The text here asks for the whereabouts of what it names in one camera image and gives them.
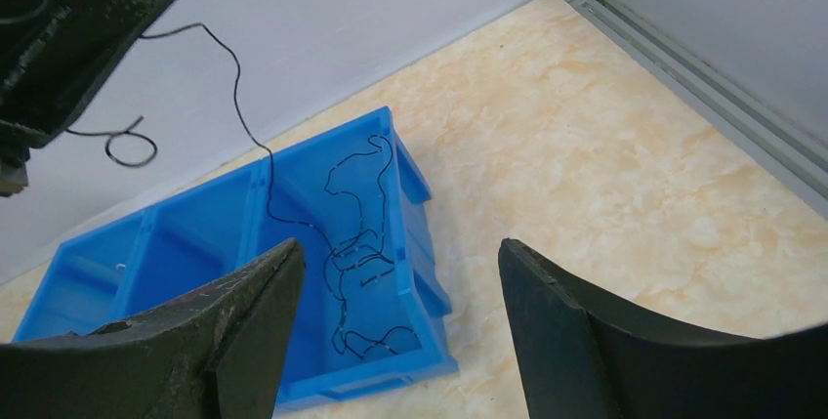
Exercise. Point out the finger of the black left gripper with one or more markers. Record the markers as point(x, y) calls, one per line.
point(55, 57)

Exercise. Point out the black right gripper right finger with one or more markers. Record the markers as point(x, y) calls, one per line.
point(584, 352)

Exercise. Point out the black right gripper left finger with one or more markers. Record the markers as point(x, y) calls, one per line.
point(217, 351)

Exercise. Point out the blue plastic compartment bin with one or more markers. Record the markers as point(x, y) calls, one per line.
point(370, 317)

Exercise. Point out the aluminium frame rail right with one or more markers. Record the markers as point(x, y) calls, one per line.
point(756, 69)

